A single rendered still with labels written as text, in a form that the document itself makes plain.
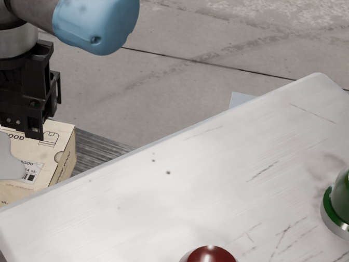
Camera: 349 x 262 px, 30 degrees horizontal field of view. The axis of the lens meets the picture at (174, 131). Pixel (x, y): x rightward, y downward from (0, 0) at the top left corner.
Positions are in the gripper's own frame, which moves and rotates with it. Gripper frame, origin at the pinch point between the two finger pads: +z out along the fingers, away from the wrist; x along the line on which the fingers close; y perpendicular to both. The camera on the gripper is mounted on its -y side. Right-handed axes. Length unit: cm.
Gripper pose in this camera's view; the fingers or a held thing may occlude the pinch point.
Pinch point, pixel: (4, 156)
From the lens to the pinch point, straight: 90.3
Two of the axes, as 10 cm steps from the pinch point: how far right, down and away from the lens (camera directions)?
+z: -0.9, 6.9, 7.1
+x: 2.0, -6.9, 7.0
